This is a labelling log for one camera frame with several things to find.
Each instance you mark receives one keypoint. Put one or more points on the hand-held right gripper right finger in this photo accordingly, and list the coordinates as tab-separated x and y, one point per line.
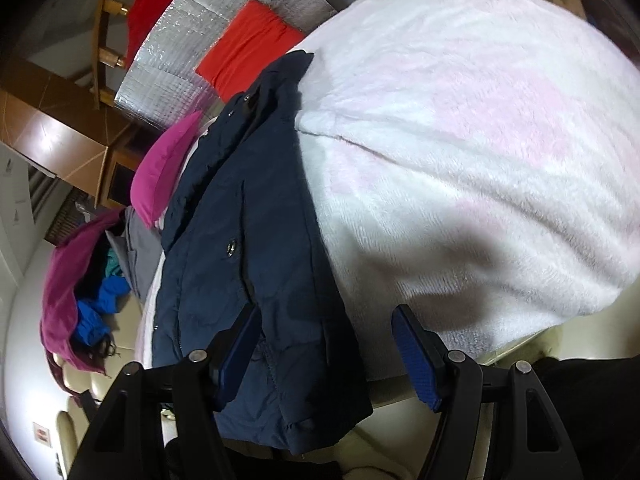
415	355

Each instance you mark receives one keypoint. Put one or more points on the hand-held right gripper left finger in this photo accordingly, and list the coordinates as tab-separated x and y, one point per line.
240	350

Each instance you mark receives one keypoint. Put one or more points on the navy blue padded jacket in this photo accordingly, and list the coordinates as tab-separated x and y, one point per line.
240	240

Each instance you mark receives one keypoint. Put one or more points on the cream leather sofa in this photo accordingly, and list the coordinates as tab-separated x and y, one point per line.
125	330

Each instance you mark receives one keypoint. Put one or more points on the grey garment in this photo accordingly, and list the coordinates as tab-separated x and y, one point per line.
140	255

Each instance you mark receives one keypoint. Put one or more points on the bright blue garment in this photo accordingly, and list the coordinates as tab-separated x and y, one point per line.
92	315

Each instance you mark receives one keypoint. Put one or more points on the teal garment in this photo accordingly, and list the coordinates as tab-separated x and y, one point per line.
112	265

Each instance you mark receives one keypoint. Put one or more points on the pink pillow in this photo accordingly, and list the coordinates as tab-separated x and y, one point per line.
160	170

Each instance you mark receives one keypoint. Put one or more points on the white fleece blanket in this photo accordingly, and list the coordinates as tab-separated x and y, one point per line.
450	160

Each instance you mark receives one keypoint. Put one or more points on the silver foil mat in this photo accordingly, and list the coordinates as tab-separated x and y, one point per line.
165	75

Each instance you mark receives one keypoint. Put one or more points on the red-orange pillow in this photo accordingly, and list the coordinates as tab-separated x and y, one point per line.
250	45

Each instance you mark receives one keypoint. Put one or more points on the wooden stair railing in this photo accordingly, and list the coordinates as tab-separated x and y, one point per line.
107	35

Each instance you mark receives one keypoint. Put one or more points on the red cloth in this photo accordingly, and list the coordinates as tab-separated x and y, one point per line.
155	0

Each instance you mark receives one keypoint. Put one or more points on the wall socket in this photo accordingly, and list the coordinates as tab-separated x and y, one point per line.
41	432

